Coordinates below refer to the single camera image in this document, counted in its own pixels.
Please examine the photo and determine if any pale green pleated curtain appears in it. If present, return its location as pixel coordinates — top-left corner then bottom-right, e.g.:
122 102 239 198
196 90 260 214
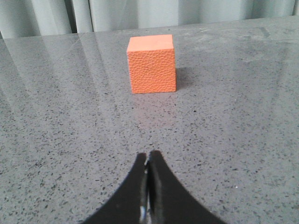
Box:
0 0 299 38

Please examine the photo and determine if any orange textured foam cube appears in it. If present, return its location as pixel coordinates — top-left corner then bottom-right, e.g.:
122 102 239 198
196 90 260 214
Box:
127 35 177 94

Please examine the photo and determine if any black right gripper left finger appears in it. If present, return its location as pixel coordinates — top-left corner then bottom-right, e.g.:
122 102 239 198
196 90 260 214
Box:
83 153 148 224

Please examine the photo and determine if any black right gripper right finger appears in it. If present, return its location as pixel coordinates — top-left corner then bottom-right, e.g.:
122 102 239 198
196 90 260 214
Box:
148 150 224 224

